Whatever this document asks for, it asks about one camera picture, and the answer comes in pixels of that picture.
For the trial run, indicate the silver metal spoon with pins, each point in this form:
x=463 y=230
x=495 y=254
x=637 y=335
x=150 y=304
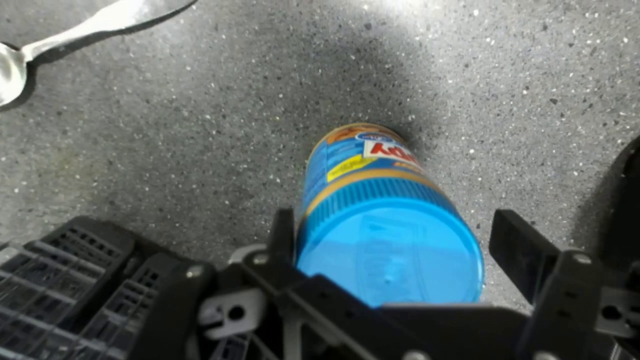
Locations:
x=80 y=31

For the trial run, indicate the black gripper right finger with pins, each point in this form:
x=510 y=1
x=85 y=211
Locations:
x=522 y=251

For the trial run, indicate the blue lidded peanut butter jar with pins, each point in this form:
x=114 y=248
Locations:
x=383 y=226

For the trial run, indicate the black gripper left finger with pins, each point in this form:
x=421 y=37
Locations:
x=282 y=236

